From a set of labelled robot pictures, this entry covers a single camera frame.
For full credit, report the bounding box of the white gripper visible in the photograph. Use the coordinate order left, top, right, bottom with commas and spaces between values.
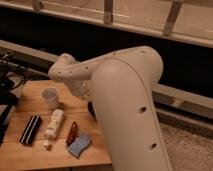
70, 80, 91, 102

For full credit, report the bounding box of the black ceramic bowl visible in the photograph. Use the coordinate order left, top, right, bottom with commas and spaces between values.
87, 101, 96, 119

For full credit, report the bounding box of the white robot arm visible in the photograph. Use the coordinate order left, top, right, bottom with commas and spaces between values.
48, 46, 173, 171

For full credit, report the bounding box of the translucent plastic cup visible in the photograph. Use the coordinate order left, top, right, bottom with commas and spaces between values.
41, 87, 59, 110

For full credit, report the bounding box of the white plastic bottle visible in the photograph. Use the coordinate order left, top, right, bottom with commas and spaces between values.
43, 109, 64, 149

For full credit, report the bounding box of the red brown small packet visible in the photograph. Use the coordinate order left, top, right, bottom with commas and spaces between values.
66, 122, 78, 146

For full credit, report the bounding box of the wooden table board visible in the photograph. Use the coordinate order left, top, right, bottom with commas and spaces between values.
0, 80, 111, 171

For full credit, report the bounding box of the blue sponge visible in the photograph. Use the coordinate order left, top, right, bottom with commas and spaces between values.
68, 133, 91, 158

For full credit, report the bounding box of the black striped box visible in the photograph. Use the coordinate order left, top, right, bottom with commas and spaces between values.
19, 115, 42, 145

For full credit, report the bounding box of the black equipment with cables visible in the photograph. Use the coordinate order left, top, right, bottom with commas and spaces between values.
0, 52, 26, 145

